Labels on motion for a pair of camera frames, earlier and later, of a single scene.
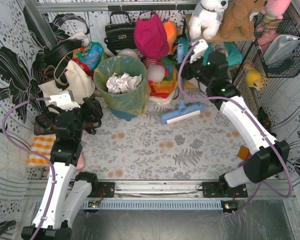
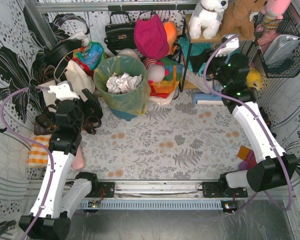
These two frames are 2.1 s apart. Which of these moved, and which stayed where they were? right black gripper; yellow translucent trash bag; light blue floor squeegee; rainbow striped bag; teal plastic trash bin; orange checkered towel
Moved: right black gripper; light blue floor squeegee
Stayed: yellow translucent trash bag; orange checkered towel; rainbow striped bag; teal plastic trash bin
